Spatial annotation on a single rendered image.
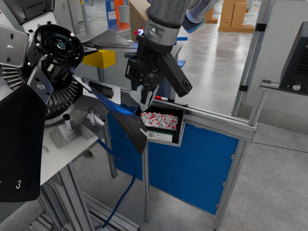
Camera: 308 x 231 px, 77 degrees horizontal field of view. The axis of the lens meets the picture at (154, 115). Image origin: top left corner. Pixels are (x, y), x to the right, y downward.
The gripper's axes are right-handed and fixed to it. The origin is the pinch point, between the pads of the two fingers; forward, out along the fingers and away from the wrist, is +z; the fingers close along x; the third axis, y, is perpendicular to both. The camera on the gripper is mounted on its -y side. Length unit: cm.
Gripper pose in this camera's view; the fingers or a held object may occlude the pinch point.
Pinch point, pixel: (145, 108)
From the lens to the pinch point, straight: 57.5
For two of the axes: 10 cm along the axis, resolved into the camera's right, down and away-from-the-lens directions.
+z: -2.6, 7.2, 6.4
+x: -4.9, 4.7, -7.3
